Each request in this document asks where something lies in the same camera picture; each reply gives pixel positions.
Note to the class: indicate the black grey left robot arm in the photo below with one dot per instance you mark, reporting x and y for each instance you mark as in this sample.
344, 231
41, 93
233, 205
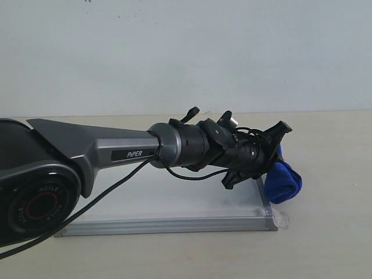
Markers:
46, 165

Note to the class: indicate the clear tape piece near corner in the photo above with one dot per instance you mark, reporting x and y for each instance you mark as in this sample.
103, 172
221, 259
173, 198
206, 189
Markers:
280, 219

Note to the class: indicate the blue cloth eraser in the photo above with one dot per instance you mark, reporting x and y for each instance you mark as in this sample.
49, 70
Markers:
282, 182

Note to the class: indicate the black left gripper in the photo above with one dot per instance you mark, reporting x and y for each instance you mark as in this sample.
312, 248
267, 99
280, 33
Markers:
249, 156

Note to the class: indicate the aluminium framed whiteboard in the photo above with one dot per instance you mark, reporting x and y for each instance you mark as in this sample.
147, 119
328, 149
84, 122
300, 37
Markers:
175, 206

